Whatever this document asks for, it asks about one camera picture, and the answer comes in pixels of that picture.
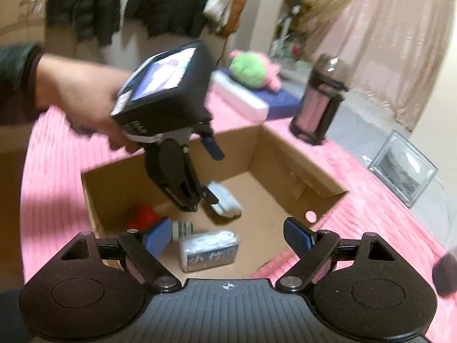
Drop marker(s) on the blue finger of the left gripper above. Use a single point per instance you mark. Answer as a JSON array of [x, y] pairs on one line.
[[213, 149], [209, 198]]

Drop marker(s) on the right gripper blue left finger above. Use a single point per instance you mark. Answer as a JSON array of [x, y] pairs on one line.
[[142, 249]]

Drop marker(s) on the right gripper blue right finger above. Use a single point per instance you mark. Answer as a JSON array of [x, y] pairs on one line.
[[314, 251]]

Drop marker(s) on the white plug adapter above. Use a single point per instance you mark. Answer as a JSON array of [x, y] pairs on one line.
[[228, 206]]

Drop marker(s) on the dark jacket sleeve forearm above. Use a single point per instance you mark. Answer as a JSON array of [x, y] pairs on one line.
[[18, 80]]

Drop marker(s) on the person's left hand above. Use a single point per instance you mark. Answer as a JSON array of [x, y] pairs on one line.
[[85, 92]]

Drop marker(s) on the red object in box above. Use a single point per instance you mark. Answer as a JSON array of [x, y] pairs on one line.
[[141, 217]]

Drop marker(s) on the clear plastic labelled box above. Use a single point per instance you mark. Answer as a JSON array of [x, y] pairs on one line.
[[208, 250]]

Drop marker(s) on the brown cardboard box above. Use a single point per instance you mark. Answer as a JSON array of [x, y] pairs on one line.
[[264, 178]]

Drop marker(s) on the white blue flat box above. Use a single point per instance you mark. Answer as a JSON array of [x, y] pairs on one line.
[[255, 105]]

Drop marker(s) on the green pink plush toy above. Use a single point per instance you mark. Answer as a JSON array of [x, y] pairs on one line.
[[254, 70]]

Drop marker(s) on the pink plush blanket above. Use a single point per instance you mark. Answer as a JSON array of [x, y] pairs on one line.
[[71, 184]]

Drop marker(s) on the silver framed picture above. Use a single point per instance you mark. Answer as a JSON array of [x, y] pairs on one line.
[[403, 168]]

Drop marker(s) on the cluttered bookshelf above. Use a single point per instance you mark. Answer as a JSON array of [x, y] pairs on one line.
[[289, 41]]

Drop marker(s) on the black down jacket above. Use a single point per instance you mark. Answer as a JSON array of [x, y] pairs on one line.
[[100, 19]]

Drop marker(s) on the brown jacket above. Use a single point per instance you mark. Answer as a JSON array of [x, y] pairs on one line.
[[234, 19]]

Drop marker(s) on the pink black thermos bottle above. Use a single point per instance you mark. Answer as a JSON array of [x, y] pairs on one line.
[[324, 93]]

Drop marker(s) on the electric fan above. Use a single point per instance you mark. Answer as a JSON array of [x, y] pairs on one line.
[[317, 12]]

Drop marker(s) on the pink curtain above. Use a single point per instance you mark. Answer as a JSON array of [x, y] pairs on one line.
[[394, 49]]

